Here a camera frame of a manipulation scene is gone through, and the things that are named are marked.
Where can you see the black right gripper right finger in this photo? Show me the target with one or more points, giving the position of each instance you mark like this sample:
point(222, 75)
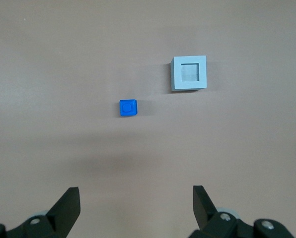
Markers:
point(205, 210)

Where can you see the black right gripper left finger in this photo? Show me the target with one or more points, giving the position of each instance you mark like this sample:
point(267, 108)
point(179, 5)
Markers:
point(63, 210)

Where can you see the small blue square part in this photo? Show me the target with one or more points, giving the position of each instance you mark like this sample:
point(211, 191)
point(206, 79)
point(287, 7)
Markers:
point(128, 108)

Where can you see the gray square base block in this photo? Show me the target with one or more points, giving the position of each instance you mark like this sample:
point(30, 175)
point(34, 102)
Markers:
point(176, 74)

